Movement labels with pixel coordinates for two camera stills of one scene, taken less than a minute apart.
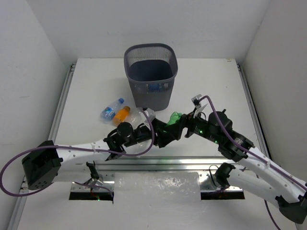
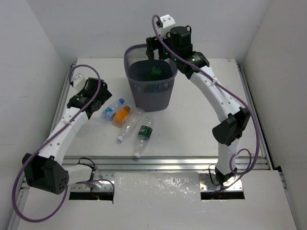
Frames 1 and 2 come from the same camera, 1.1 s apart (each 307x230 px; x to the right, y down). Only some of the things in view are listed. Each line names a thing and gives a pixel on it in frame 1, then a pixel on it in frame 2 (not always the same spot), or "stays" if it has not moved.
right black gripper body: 190,122 -> 155,42
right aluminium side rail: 254,112 stays
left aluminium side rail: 56,124 stays
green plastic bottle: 174,117 -> 156,71
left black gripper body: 156,133 -> 103,90
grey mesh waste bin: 151,69 stays
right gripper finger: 175,131 -> 149,52
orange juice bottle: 122,115 stays
